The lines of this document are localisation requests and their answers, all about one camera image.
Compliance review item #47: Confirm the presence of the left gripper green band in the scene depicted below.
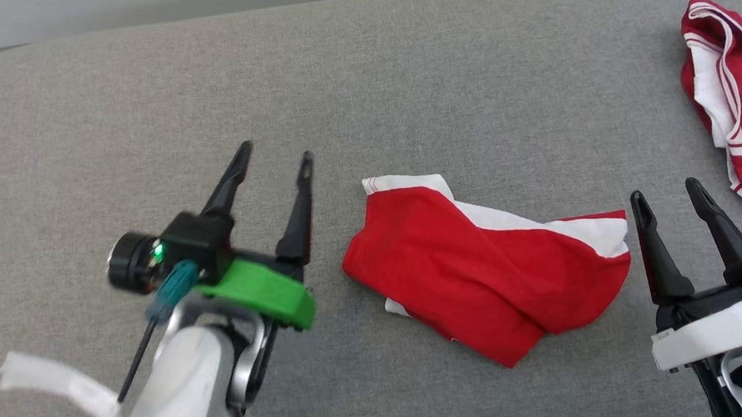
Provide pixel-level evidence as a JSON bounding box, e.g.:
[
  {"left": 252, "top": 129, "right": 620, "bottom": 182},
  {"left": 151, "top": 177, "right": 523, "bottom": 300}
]
[{"left": 96, "top": 135, "right": 329, "bottom": 348}]

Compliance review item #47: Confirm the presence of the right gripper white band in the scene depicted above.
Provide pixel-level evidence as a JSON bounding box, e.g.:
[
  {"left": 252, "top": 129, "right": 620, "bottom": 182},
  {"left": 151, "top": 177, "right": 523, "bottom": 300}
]
[{"left": 629, "top": 173, "right": 742, "bottom": 373}]

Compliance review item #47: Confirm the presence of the red garment with white stripe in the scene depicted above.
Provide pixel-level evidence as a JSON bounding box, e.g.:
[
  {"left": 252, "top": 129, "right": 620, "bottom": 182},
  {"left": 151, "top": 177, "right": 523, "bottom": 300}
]
[{"left": 335, "top": 154, "right": 640, "bottom": 382}]

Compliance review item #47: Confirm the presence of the grey fabric sofa cushion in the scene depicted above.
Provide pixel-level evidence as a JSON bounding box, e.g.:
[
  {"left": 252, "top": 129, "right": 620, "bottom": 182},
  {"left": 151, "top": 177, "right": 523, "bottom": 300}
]
[{"left": 0, "top": 0, "right": 742, "bottom": 417}]

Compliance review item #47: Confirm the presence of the white tape tag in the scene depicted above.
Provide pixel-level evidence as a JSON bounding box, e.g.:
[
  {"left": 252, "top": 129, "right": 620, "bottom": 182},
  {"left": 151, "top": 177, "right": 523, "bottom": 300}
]
[{"left": 0, "top": 342, "right": 123, "bottom": 417}]

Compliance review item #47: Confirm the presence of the left teal plug black cable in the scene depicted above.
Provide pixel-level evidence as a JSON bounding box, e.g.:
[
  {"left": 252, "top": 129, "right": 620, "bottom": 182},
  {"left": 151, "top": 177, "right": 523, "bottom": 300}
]
[{"left": 81, "top": 259, "right": 213, "bottom": 417}]

